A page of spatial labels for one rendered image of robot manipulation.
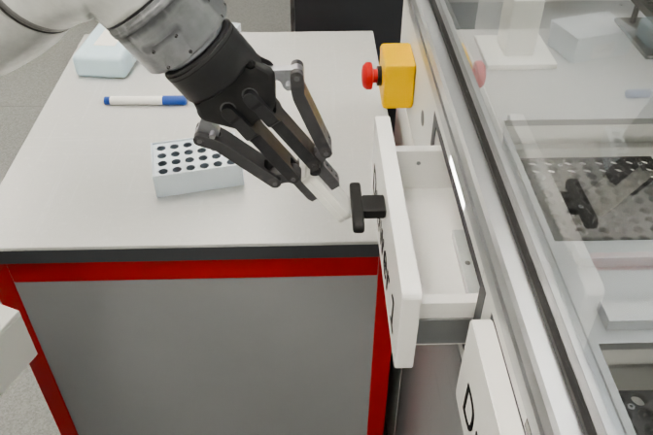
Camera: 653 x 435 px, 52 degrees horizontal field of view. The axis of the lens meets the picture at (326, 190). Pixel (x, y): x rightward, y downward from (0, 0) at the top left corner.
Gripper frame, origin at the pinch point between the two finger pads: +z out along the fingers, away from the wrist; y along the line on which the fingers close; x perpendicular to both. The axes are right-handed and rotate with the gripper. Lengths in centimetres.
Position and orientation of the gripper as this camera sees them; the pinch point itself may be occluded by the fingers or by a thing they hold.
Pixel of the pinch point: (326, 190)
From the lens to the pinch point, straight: 69.3
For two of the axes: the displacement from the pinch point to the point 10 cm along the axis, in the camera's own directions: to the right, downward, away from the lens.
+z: 5.7, 6.3, 5.3
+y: 8.2, -4.6, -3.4
